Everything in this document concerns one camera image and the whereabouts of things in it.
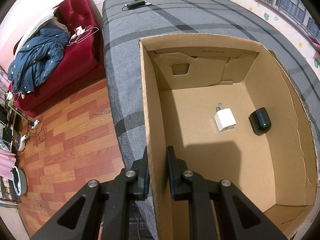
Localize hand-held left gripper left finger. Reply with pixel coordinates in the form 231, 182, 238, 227
30, 145, 150, 240

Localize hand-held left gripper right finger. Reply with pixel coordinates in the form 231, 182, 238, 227
166, 146, 288, 240

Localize cardboard box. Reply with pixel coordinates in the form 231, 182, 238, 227
139, 33, 319, 240

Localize small white charger plug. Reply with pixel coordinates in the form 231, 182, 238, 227
214, 102, 237, 132

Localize black rounded cylinder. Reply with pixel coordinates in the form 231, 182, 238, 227
249, 107, 272, 136

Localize light blue basin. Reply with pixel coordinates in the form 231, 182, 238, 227
11, 166, 28, 195

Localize white kettle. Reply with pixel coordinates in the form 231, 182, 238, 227
16, 134, 27, 152

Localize red velvet sofa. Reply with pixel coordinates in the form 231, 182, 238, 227
9, 0, 107, 118

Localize dark printed board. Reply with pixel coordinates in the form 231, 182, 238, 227
0, 177, 22, 203

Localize pink towel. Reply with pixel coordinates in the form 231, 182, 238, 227
0, 150, 17, 178

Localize glass side table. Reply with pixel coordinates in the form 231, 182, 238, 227
6, 97, 28, 123

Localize bed with grey plaid cover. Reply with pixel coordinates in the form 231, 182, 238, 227
101, 0, 317, 240

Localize blue star-print quilt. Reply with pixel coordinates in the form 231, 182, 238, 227
7, 27, 70, 94

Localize black power adapter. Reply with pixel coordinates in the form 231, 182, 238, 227
122, 0, 146, 10

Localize pink cartoon cloth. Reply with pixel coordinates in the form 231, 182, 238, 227
0, 66, 12, 90

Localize grey brown cushion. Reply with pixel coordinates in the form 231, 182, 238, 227
51, 9, 69, 33

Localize white pillow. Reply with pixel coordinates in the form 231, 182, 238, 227
15, 9, 59, 53

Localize window with metal railing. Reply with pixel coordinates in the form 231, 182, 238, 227
260, 0, 320, 43

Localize black floor cables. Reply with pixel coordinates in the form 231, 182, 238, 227
26, 126, 47, 148

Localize white charging cable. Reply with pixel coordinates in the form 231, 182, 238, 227
6, 91, 32, 101
67, 26, 100, 46

